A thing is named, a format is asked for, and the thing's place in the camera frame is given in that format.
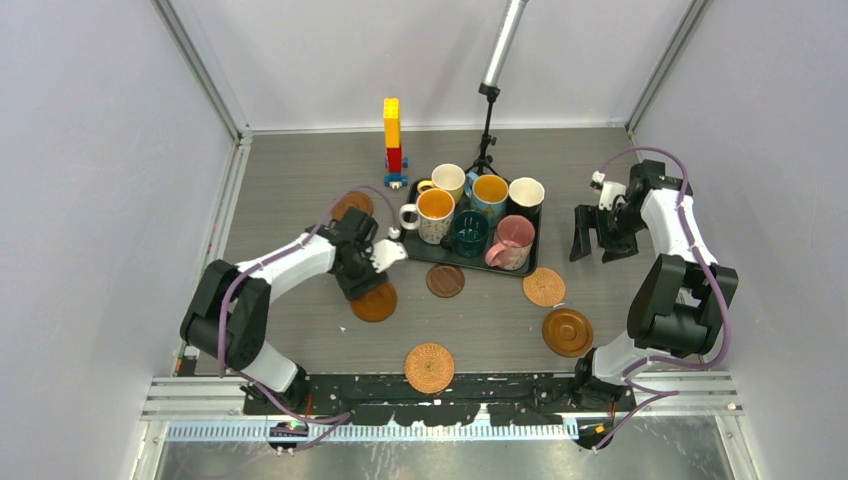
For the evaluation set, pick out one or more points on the dark green mug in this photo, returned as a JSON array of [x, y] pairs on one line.
[[467, 235]]

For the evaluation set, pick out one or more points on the rattan coaster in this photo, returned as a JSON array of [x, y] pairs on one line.
[[429, 368], [544, 287]]

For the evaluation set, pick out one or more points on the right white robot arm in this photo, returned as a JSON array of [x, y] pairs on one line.
[[683, 302]]

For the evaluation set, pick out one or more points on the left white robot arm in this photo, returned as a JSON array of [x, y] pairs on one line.
[[227, 316]]

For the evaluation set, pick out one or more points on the black white-inside mug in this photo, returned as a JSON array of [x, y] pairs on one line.
[[525, 197]]

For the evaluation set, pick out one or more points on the rattan coaster front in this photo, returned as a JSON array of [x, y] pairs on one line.
[[429, 368]]

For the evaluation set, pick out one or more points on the blue patterned mug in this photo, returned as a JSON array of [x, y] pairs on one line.
[[487, 195]]

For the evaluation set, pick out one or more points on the floral white mug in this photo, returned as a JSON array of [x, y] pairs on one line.
[[430, 215]]

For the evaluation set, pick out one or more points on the toy brick tower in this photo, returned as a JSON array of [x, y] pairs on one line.
[[396, 162]]

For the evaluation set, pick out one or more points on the silver metal pole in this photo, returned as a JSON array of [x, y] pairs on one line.
[[509, 25]]

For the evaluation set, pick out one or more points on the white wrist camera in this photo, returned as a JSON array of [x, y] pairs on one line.
[[610, 192], [385, 253]]

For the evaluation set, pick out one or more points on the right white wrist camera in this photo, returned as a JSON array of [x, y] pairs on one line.
[[610, 192]]

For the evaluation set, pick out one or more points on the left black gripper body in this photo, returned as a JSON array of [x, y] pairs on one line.
[[360, 275]]

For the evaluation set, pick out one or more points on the cream yellow mug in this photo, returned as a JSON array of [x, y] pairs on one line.
[[448, 177]]

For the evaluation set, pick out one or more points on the dark brown wooden coaster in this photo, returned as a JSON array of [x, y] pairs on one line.
[[445, 281]]

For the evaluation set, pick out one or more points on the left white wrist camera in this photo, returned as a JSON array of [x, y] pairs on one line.
[[385, 253]]

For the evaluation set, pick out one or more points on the pink ghost mug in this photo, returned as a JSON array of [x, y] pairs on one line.
[[514, 237]]

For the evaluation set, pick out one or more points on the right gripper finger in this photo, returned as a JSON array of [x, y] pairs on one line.
[[584, 222], [618, 251]]

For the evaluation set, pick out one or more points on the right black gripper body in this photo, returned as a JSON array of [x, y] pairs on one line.
[[621, 220]]

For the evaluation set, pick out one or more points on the black tripod stand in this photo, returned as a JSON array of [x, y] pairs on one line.
[[484, 161]]

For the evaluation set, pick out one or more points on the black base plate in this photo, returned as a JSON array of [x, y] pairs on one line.
[[507, 399]]

